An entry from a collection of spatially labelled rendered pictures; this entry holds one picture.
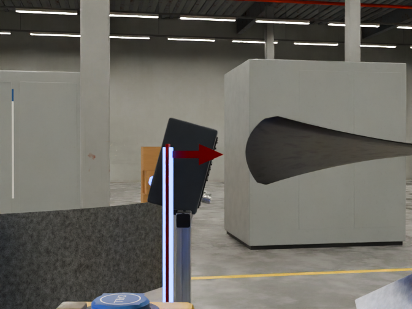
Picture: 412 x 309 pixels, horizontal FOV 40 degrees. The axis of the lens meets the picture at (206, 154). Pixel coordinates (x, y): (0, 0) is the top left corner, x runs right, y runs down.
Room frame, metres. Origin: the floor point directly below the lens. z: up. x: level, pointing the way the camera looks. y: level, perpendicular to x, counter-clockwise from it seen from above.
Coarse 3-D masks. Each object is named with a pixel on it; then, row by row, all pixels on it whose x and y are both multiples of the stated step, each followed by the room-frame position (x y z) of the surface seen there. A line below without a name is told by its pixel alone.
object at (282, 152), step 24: (264, 120) 0.55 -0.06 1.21; (288, 120) 0.55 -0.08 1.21; (264, 144) 0.62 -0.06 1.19; (288, 144) 0.62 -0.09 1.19; (312, 144) 0.61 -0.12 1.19; (336, 144) 0.61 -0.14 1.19; (360, 144) 0.59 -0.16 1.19; (384, 144) 0.58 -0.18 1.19; (408, 144) 0.57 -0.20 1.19; (264, 168) 0.71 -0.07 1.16; (288, 168) 0.71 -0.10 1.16; (312, 168) 0.72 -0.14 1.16
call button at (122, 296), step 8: (104, 296) 0.40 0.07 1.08; (112, 296) 0.40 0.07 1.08; (120, 296) 0.40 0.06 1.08; (128, 296) 0.40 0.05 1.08; (136, 296) 0.40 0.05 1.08; (144, 296) 0.40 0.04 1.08; (96, 304) 0.38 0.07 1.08; (104, 304) 0.38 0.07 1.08; (112, 304) 0.38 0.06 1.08; (120, 304) 0.38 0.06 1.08; (128, 304) 0.38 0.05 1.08; (136, 304) 0.38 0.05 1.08; (144, 304) 0.38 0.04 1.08
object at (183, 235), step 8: (176, 232) 1.16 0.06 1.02; (184, 232) 1.16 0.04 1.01; (176, 240) 1.16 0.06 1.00; (184, 240) 1.16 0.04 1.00; (176, 248) 1.16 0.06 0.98; (184, 248) 1.16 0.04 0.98; (176, 256) 1.16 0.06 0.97; (184, 256) 1.16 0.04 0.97; (176, 264) 1.16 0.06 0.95; (184, 264) 1.16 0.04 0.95; (176, 272) 1.16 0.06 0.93; (184, 272) 1.16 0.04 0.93; (176, 280) 1.16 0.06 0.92; (184, 280) 1.16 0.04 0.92; (176, 288) 1.16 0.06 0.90; (184, 288) 1.16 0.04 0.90; (176, 296) 1.16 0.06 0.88; (184, 296) 1.16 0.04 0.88
